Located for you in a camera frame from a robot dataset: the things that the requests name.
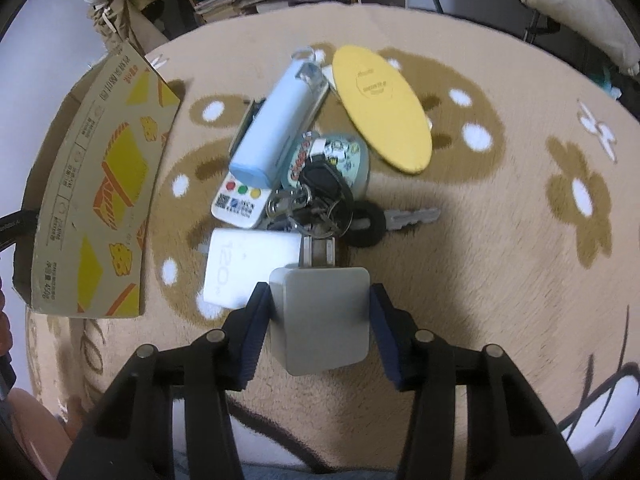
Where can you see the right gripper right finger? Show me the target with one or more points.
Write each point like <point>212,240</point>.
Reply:
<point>511,435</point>

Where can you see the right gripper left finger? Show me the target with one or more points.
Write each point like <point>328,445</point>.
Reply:
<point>128,434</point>

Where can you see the white power bank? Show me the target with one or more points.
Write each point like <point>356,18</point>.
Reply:
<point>239,259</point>

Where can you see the white cube charger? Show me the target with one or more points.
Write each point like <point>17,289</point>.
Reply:
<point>320,315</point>

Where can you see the white remote control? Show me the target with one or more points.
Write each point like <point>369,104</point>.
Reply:
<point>240,205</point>

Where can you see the cardboard box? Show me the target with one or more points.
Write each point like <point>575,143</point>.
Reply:
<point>92,188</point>

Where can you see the black key bunch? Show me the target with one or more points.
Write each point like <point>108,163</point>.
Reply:
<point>322,206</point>

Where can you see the round cartoon tin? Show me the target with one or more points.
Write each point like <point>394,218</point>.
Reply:
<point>346,152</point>

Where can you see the yellow round disc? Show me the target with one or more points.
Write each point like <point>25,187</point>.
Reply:
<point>383,107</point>

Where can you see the cream padded chair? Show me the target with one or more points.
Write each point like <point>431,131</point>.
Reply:
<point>565,5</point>

